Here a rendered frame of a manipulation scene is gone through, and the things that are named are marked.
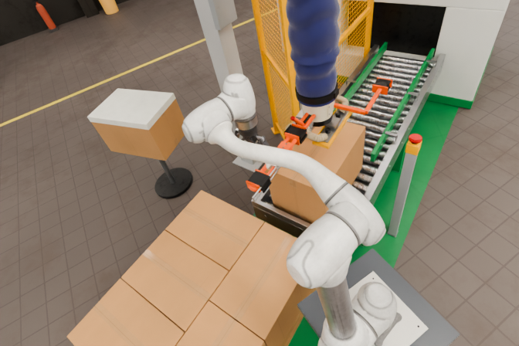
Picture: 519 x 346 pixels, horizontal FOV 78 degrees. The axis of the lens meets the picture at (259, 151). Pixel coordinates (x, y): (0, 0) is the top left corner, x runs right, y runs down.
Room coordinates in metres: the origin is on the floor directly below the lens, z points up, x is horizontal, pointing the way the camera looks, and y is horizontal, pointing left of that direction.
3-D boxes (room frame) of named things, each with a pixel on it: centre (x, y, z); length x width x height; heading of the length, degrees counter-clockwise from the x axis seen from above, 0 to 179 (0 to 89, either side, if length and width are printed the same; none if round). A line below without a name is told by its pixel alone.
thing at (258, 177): (0.97, 0.04, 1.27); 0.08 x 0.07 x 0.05; 137
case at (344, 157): (1.41, -0.36, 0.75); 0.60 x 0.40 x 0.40; 136
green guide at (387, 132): (2.06, -1.37, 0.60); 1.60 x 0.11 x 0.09; 136
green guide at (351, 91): (2.43, -0.99, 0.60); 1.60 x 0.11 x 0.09; 136
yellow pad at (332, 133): (1.34, -0.44, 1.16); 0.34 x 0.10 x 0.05; 137
